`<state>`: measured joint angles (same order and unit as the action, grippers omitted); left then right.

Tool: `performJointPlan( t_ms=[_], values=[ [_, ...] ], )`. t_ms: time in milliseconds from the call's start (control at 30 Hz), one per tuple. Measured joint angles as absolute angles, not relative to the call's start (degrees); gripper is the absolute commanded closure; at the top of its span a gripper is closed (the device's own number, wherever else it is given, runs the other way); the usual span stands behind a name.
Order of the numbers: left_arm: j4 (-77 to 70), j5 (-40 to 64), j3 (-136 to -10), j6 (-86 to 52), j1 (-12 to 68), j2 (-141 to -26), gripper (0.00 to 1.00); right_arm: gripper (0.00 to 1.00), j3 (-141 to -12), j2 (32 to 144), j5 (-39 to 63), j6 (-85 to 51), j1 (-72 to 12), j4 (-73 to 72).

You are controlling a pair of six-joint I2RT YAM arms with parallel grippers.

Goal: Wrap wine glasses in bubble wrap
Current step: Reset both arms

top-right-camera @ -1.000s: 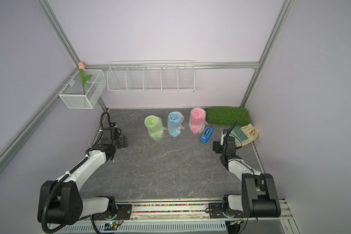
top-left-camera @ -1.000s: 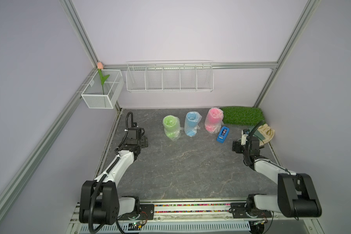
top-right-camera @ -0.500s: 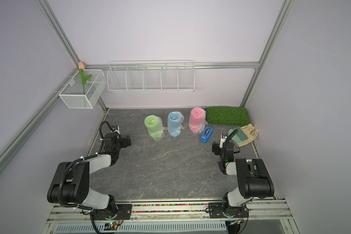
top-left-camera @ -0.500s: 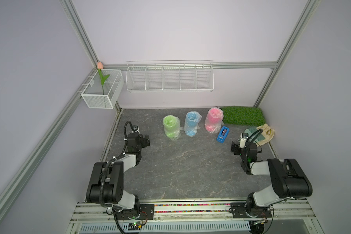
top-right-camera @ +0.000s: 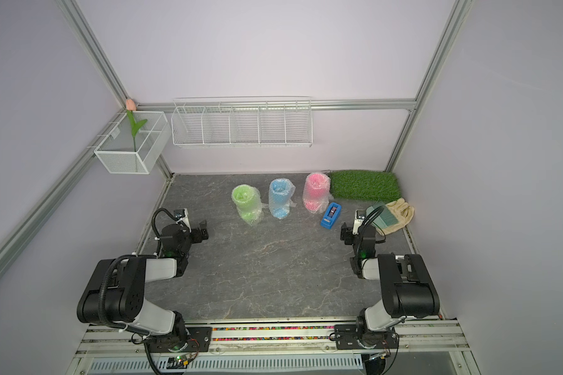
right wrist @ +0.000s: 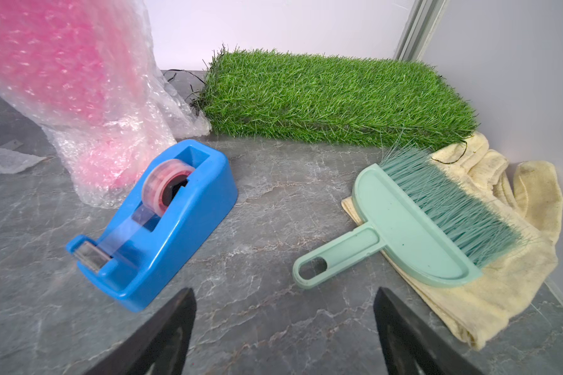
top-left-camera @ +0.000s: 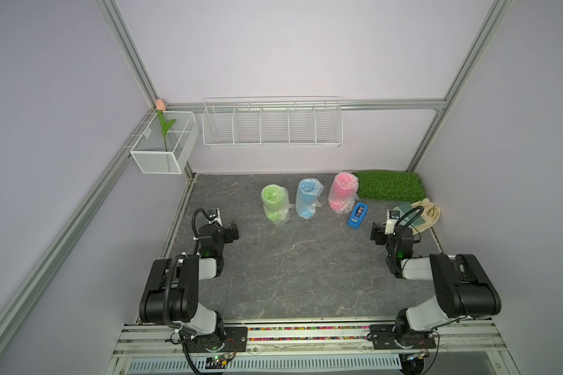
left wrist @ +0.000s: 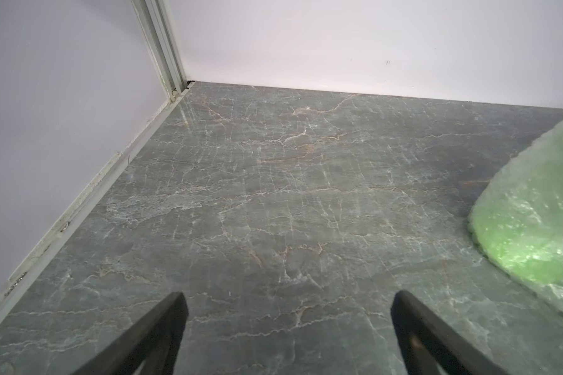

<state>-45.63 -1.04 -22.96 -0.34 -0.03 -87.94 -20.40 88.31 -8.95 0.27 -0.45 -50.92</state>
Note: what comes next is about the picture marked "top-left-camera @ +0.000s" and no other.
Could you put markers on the white mesh wall basket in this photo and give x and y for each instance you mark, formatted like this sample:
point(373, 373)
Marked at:
point(148, 150)

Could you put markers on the green dustpan brush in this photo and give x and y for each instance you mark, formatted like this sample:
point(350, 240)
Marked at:
point(415, 220)

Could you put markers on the white slotted cable duct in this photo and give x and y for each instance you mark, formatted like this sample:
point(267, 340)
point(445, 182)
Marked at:
point(269, 364)

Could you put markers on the pink plastic wine glass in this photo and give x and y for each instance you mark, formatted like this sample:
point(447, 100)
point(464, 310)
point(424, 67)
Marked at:
point(343, 190)

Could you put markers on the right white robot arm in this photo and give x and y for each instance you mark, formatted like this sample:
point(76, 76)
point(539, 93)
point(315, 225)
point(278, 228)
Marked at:
point(462, 288)

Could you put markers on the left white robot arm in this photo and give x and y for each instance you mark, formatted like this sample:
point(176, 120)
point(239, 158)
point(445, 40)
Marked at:
point(171, 293)

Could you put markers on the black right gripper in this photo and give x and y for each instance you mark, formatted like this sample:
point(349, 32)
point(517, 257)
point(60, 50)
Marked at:
point(378, 235)

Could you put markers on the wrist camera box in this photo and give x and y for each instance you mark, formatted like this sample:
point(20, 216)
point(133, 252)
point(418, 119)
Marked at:
point(214, 216)
point(392, 218)

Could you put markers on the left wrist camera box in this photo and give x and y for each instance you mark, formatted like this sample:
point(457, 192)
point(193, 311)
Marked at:
point(214, 216)

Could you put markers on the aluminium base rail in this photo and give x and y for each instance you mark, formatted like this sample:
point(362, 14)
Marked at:
point(467, 347)

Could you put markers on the bubble wrap sheet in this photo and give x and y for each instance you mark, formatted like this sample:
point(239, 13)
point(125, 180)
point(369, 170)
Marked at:
point(308, 198)
point(276, 204)
point(343, 191)

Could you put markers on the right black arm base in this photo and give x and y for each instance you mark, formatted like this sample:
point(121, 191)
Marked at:
point(386, 336)

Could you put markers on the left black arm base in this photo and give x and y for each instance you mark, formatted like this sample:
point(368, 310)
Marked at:
point(229, 340)

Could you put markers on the white wire wall shelf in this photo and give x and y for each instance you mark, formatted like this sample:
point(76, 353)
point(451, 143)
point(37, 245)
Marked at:
point(273, 122)

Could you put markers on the green artificial grass mat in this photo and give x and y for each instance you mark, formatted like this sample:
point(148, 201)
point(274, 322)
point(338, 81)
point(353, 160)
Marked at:
point(388, 185)

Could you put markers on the artificial pink tulip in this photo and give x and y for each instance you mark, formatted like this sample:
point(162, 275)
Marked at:
point(165, 124)

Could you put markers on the blue tape dispenser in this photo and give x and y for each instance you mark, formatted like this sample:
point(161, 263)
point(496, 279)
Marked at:
point(357, 216)

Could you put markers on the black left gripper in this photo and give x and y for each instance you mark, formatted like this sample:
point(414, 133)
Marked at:
point(229, 237)

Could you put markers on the beige cloth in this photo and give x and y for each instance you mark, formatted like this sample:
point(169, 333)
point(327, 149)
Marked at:
point(431, 214)

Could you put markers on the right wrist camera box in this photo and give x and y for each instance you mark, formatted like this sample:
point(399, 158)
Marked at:
point(392, 218)

